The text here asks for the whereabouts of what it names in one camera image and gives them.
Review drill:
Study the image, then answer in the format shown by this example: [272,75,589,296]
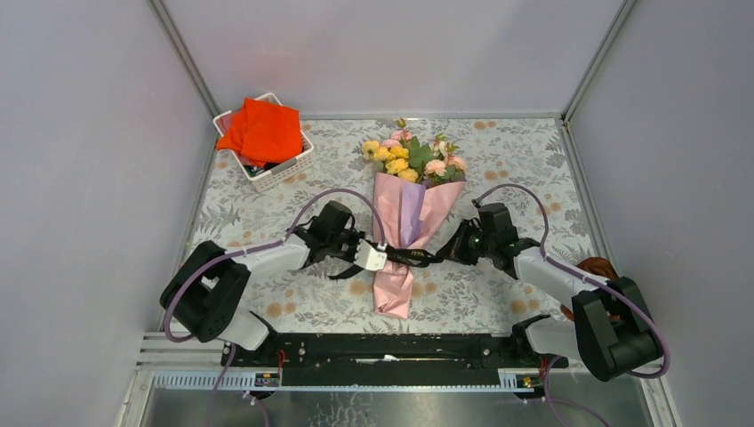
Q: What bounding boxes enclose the pink flower stem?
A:
[381,118,413,149]

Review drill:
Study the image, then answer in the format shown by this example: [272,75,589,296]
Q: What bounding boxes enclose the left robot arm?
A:
[159,201,365,366]

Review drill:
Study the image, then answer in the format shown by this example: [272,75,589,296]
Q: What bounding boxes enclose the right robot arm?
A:
[438,203,670,382]

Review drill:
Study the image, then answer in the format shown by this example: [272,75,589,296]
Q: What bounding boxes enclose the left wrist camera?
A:
[353,239,388,271]

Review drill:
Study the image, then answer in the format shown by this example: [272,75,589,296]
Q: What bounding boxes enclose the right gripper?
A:
[436,219,495,266]

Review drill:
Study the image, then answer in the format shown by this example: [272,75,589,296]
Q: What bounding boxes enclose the floral table cloth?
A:
[187,118,593,334]

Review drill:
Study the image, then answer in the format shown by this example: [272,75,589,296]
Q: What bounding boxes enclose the orange cloth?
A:
[217,98,303,167]

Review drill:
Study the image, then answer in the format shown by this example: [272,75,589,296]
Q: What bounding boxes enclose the brown cloth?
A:
[560,257,620,322]

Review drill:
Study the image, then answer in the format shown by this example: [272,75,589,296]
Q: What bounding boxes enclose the black strap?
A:
[326,247,458,281]

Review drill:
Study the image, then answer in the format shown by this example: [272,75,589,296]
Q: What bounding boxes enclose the yellow flower stem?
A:
[361,140,420,183]

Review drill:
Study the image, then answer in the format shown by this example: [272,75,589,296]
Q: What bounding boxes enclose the pink white rose stems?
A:
[402,133,469,188]

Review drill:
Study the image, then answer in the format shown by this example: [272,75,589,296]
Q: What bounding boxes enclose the white plastic basket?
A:
[213,93,314,192]

